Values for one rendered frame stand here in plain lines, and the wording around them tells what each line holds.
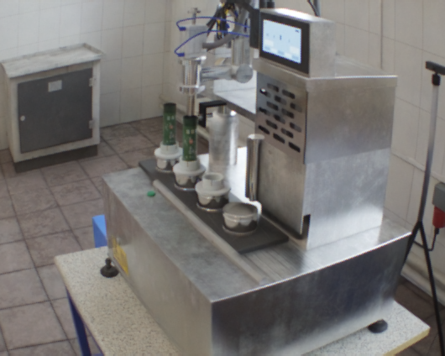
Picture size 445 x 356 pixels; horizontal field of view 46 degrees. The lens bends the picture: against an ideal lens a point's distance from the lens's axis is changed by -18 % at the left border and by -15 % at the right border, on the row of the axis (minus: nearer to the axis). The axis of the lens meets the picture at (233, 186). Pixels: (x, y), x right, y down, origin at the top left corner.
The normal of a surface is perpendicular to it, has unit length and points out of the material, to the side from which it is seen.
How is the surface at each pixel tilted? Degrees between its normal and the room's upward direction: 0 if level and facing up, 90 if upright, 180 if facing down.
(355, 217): 90
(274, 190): 90
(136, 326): 0
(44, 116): 91
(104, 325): 0
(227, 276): 0
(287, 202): 90
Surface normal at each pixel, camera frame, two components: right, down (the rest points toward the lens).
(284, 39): -0.87, 0.18
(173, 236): 0.03, -0.91
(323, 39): 0.50, 0.37
